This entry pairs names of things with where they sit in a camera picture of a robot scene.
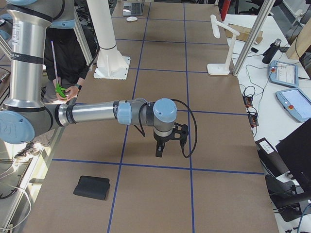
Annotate white computer mouse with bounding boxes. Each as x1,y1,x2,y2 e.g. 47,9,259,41
126,16,138,22

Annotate aluminium frame post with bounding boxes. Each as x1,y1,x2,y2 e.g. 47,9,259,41
232,0,275,76

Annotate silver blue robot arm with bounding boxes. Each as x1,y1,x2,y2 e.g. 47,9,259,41
0,0,177,157

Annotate orange black usb hub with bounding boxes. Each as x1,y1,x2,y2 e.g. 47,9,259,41
242,95,259,128

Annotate blue teach pendant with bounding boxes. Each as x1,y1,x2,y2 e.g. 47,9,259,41
276,87,311,122
268,60,299,87

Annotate dark brown box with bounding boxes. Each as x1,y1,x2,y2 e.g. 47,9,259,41
255,138,289,177

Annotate green handled grabber stick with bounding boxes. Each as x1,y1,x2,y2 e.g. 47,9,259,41
51,41,67,98

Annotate blue teach pendant far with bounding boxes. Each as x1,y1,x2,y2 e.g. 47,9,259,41
268,60,299,87

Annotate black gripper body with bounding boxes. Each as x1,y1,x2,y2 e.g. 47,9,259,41
154,131,173,147

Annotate white desk lamp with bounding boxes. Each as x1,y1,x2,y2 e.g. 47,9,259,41
207,14,240,76

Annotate black monitor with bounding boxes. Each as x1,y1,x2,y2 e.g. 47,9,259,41
276,119,311,186

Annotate grey laptop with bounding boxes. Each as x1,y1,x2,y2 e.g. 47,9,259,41
122,2,144,17

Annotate black water bottle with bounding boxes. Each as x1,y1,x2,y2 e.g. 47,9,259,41
262,38,282,64

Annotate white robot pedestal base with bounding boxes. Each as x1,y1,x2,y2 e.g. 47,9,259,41
87,0,131,80

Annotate cardboard box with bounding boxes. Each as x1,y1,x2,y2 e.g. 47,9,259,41
228,23,263,44

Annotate red fire extinguisher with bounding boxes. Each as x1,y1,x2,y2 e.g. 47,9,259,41
221,0,231,21

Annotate person in black hoodie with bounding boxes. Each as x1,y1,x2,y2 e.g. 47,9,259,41
14,24,98,160

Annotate blue teach pendant near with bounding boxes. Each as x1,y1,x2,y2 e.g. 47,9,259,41
276,87,311,122

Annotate black folded cloth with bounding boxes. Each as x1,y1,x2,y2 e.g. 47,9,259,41
73,175,110,200

